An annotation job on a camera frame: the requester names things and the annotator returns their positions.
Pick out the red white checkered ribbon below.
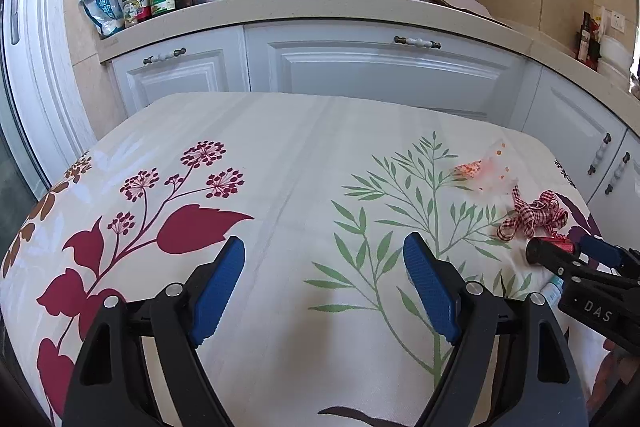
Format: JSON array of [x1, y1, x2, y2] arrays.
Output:
[[496, 185, 568, 242]]

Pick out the person's right hand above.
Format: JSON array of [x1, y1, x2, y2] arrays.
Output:
[[587, 339, 639, 413]]

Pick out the clear orange dotted wrapper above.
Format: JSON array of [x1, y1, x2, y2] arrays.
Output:
[[451, 140, 518, 195]]

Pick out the white stacked bowls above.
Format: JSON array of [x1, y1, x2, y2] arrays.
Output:
[[598, 36, 632, 91]]

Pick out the dark sauce bottle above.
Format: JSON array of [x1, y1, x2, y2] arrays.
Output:
[[577, 12, 591, 64]]

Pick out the floral tablecloth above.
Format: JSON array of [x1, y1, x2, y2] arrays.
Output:
[[1, 93, 593, 426]]

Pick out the white cabinet unit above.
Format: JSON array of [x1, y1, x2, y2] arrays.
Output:
[[99, 20, 639, 247]]

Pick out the blue white snack bag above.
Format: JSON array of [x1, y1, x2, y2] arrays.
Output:
[[80, 0, 125, 38]]

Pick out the right cabinet door handle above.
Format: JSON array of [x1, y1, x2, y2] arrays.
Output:
[[604, 150, 630, 195]]

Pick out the cabinet door handle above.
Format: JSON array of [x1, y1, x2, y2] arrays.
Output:
[[587, 132, 612, 176], [604, 150, 630, 195]]

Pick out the left cabinet door handle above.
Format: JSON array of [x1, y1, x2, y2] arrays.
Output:
[[587, 132, 612, 176]]

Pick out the white wall socket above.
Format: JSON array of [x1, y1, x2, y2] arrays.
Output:
[[610, 11, 626, 32]]

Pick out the wide drawer handle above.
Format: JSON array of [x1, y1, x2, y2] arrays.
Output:
[[394, 36, 442, 50]]

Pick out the small drawer handle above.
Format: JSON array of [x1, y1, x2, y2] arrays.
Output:
[[142, 47, 186, 65]]

